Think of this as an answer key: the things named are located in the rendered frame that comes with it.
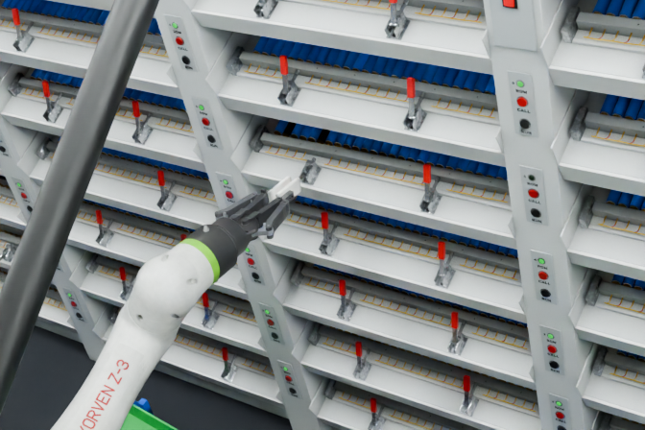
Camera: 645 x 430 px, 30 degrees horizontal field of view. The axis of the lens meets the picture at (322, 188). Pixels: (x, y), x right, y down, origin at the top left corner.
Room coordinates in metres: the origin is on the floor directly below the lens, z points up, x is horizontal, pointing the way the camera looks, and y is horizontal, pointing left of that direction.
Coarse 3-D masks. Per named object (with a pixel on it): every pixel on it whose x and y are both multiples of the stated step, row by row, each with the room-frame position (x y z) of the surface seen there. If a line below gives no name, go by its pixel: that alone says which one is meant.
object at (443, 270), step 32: (288, 224) 1.96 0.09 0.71; (320, 224) 1.94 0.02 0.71; (352, 224) 1.88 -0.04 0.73; (384, 224) 1.86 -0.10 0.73; (320, 256) 1.86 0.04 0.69; (352, 256) 1.83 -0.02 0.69; (384, 256) 1.80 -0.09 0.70; (416, 256) 1.76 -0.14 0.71; (448, 256) 1.74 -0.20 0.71; (480, 256) 1.69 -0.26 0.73; (512, 256) 1.67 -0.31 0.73; (416, 288) 1.73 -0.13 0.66; (448, 288) 1.68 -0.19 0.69; (480, 288) 1.65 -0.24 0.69; (512, 288) 1.62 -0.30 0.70
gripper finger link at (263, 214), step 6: (276, 198) 1.77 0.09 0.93; (282, 198) 1.77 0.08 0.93; (270, 204) 1.75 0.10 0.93; (276, 204) 1.75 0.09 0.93; (264, 210) 1.73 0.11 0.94; (270, 210) 1.74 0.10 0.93; (252, 216) 1.71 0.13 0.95; (258, 216) 1.72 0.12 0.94; (264, 216) 1.73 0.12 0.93; (246, 222) 1.70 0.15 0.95; (258, 222) 1.72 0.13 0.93; (264, 222) 1.72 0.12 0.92
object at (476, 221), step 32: (256, 128) 2.02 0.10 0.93; (256, 160) 1.97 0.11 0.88; (288, 160) 1.93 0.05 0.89; (320, 160) 1.90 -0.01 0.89; (320, 192) 1.84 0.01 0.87; (352, 192) 1.80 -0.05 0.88; (384, 192) 1.77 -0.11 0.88; (416, 192) 1.74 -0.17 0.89; (480, 192) 1.68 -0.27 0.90; (416, 224) 1.71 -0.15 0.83; (448, 224) 1.65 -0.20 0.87; (480, 224) 1.62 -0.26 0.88; (512, 224) 1.56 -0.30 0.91
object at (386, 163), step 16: (272, 144) 1.97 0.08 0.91; (288, 144) 1.94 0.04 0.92; (304, 144) 1.93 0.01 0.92; (320, 144) 1.91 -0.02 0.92; (352, 160) 1.85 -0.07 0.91; (368, 160) 1.82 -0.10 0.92; (384, 160) 1.81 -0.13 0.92; (400, 160) 1.79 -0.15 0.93; (416, 176) 1.77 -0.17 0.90; (432, 176) 1.74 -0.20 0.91; (448, 176) 1.72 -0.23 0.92; (464, 176) 1.70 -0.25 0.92; (480, 176) 1.69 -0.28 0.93; (496, 192) 1.66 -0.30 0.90
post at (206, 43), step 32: (160, 0) 2.00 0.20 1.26; (160, 32) 2.02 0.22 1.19; (192, 32) 1.97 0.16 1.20; (224, 32) 2.01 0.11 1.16; (192, 96) 2.00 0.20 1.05; (192, 128) 2.02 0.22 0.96; (224, 128) 1.96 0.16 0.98; (224, 160) 1.98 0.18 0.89; (256, 192) 1.98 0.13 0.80; (288, 256) 2.01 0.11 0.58; (256, 288) 2.00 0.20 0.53; (256, 320) 2.02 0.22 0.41; (288, 320) 1.97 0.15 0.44; (288, 352) 1.98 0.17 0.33; (288, 416) 2.02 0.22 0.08
